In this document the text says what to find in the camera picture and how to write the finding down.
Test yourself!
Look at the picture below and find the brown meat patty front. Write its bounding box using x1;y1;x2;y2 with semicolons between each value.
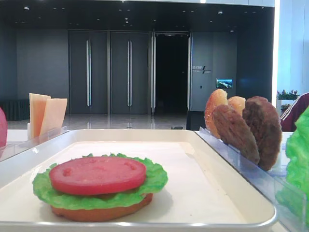
212;104;260;164

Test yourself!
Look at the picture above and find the brown meat patty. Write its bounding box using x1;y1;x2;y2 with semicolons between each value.
242;96;282;171
212;104;260;164

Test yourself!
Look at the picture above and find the green lettuce leaf on stack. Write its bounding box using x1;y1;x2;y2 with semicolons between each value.
32;153;168;210

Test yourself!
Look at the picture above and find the red tomato slice on stack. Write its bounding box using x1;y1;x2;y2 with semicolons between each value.
49;156;146;196

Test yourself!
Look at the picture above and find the pale yellow cheese slice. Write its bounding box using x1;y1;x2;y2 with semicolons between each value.
40;98;68;135

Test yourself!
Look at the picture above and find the brown meat patty rear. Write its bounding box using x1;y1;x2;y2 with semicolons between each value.
242;96;282;171

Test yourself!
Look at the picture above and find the orange cheese slice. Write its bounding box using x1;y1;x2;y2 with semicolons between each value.
29;93;51;139

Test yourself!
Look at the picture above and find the red tomato slice standing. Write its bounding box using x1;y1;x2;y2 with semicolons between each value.
0;108;8;147

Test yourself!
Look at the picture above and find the green lettuce leaf standing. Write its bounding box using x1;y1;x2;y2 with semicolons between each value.
277;109;309;225

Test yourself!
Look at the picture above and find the dark double door middle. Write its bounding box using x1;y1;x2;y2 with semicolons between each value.
111;32;149;114

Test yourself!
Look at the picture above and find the dark double door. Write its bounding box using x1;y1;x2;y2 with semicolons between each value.
69;30;108;114
111;32;149;114

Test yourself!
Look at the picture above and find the toasted bun slice right rear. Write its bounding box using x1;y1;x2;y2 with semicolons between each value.
228;96;246;116

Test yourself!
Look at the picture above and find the white rectangular metal tray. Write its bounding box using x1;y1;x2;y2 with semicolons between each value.
0;130;278;232

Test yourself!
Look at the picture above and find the bottom bun slice on tray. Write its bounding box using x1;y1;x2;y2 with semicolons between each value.
51;193;153;222

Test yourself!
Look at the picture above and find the dark double door left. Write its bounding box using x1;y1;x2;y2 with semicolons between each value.
69;30;108;114

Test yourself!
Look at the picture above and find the flower planter box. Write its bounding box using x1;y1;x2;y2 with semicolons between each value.
276;90;299;114

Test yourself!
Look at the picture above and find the person in maroon shirt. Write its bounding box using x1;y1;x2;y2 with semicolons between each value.
281;92;309;132

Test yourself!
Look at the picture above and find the clear acrylic rack right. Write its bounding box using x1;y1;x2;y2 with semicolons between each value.
197;128;309;232

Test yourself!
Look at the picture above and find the clear acrylic rack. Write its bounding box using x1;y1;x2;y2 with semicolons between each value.
197;128;309;232
0;126;69;161

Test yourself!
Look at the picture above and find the clear acrylic rack left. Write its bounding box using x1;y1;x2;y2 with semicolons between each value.
0;126;69;161

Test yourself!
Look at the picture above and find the small wall display screen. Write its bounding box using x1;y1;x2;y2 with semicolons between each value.
216;78;233;89

